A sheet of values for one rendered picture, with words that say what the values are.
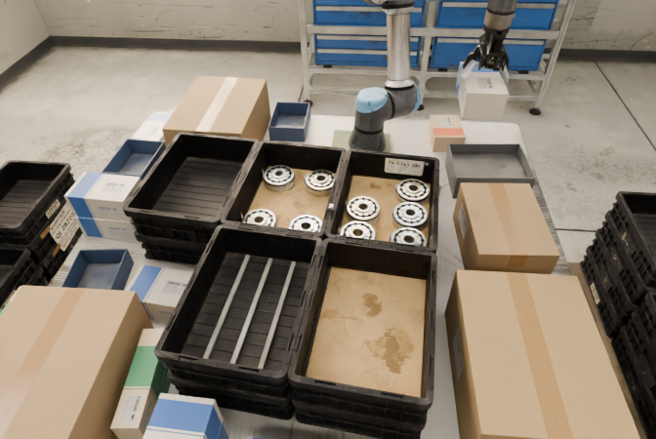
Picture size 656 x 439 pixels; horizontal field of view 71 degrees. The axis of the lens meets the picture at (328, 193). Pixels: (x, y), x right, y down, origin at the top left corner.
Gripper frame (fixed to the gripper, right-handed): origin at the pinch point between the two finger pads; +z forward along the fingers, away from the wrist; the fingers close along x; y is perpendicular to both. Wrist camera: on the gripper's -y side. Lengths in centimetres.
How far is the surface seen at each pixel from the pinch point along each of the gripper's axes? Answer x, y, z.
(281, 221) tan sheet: -60, 39, 28
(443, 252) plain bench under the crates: -9, 36, 41
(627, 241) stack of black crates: 65, 8, 60
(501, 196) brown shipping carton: 7.5, 25.1, 24.6
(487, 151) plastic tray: 10.7, -10.6, 34.4
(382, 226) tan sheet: -29, 38, 28
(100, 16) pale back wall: -279, -249, 84
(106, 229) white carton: -119, 39, 36
